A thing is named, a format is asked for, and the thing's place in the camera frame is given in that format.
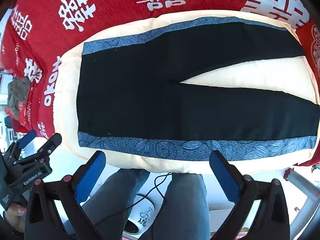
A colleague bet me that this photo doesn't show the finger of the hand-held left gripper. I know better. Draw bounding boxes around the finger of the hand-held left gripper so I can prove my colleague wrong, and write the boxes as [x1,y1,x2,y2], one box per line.
[4,129,37,166]
[15,133,62,172]

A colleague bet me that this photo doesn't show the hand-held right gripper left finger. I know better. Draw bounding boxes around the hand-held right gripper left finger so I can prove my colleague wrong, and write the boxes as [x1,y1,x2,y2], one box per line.
[24,151,106,240]

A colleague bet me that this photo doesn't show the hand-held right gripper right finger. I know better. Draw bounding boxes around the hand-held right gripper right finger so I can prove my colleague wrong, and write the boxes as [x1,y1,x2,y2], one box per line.
[209,150,291,240]

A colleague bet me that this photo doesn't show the black pants with blue stripes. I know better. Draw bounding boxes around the black pants with blue stripes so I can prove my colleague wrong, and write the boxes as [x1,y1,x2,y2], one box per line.
[76,16,320,162]

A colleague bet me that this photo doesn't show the person's left hand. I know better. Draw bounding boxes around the person's left hand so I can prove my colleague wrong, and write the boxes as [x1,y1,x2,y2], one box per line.
[3,202,27,233]

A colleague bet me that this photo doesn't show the grey crumpled cloth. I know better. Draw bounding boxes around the grey crumpled cloth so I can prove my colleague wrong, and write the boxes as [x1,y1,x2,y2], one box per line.
[7,76,32,117]

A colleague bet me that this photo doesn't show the person's right leg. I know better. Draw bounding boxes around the person's right leg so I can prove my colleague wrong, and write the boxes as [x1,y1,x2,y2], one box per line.
[144,172,211,240]

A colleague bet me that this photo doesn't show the white slipper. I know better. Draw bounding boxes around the white slipper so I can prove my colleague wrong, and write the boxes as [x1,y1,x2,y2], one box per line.
[126,194,157,236]

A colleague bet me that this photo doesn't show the cream padded blanket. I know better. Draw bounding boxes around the cream padded blanket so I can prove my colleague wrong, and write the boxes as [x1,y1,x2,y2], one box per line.
[52,9,320,176]

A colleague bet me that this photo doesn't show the red printed blanket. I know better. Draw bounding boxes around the red printed blanket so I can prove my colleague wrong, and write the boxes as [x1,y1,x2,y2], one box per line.
[0,0,316,167]

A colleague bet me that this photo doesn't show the red printed pillow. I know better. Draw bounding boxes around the red printed pillow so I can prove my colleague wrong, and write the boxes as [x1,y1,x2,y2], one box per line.
[295,21,320,77]

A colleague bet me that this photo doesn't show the black cable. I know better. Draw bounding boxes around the black cable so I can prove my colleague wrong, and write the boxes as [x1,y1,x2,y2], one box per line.
[95,172,173,230]

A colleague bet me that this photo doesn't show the grey metal frame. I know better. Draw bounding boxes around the grey metal frame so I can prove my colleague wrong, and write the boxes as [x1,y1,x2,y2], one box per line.
[284,164,320,236]

